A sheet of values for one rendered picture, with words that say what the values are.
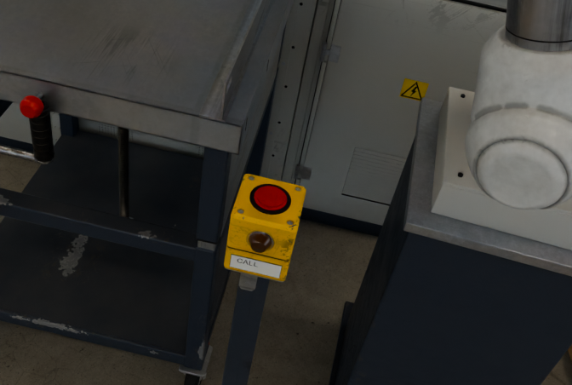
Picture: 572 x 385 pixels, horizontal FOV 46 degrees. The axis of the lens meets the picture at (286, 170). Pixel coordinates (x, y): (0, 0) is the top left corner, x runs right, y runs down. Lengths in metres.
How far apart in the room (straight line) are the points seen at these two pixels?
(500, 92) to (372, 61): 0.87
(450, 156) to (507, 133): 0.30
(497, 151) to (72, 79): 0.62
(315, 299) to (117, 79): 1.00
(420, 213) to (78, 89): 0.55
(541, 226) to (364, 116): 0.78
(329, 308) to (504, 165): 1.12
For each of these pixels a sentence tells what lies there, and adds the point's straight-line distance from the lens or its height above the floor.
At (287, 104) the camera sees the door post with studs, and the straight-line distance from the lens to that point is 1.79.
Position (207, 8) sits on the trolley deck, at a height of 0.85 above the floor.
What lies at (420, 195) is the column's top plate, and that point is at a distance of 1.10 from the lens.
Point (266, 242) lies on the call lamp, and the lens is 0.79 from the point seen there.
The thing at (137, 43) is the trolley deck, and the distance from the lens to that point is 1.15.
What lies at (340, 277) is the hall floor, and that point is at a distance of 1.93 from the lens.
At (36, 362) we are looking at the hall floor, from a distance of 1.74.
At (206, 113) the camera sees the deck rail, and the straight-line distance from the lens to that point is 1.00.
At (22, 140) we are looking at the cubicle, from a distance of 2.17.
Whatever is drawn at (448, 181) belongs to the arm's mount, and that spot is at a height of 0.82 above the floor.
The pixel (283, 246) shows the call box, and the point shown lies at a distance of 0.80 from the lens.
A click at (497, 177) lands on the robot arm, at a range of 0.83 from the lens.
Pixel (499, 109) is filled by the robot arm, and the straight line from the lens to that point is 0.82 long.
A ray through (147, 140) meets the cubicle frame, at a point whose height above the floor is 0.17.
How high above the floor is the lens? 1.46
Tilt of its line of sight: 42 degrees down
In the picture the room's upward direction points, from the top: 12 degrees clockwise
